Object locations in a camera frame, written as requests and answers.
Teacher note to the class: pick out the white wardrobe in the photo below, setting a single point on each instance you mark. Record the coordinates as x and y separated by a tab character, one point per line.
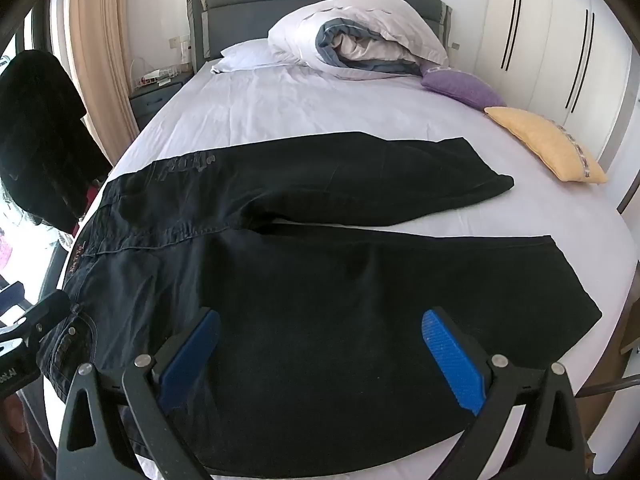
545	25

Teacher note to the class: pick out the bed with white sheet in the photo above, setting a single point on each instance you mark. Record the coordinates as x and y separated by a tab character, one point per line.
300	100

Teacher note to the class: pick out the folded white grey duvet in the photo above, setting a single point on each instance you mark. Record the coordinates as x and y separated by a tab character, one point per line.
360	30

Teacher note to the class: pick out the black hanging garment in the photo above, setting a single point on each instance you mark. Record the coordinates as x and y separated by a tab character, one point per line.
40	135

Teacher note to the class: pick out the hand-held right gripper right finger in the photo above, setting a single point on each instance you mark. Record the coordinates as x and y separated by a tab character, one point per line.
452	360

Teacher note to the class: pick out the beige curtain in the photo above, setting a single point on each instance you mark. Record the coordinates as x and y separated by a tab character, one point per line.
100	50

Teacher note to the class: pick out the grey nightstand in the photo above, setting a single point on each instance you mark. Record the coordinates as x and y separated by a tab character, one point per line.
152	102

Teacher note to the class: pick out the yellow pillow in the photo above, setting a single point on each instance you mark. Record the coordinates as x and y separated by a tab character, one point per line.
545	142

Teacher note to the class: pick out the white pillow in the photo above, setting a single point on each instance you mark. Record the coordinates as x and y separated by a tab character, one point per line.
245	55

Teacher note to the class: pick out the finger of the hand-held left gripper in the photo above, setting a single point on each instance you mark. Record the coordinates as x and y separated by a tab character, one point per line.
47	312

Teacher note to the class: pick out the wall socket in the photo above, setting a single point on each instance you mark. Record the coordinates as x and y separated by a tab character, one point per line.
180	41

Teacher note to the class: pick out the black pants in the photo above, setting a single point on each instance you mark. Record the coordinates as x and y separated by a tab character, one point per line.
300	280

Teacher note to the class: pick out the purple pillow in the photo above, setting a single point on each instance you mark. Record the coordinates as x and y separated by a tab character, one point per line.
462	87

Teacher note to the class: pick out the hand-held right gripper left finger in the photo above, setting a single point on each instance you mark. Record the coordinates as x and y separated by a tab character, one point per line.
192	355

